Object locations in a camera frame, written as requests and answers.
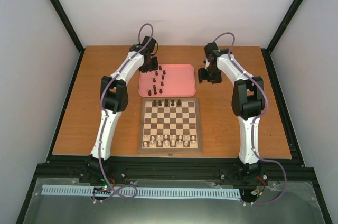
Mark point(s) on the wooden chessboard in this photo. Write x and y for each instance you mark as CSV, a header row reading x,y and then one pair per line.
x,y
171,120

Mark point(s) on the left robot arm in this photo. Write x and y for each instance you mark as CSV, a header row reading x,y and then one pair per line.
x,y
114,99

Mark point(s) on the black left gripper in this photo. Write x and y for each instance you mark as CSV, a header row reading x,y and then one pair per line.
x,y
155,66

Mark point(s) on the pink plastic tray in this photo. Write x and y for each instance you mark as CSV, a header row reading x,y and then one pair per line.
x,y
179,81

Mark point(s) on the light queen chess piece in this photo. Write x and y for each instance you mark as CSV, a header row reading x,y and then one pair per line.
x,y
166,143

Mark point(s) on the light king chess piece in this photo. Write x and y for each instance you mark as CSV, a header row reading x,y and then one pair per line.
x,y
173,140

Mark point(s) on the black aluminium frame rail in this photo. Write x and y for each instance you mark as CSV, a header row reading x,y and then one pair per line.
x,y
224,171

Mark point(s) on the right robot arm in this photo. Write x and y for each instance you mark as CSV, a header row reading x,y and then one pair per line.
x,y
248,103

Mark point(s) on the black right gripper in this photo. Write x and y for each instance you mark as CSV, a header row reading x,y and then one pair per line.
x,y
202,76

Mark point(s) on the light blue cable duct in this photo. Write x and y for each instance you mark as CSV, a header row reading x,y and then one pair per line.
x,y
143,192

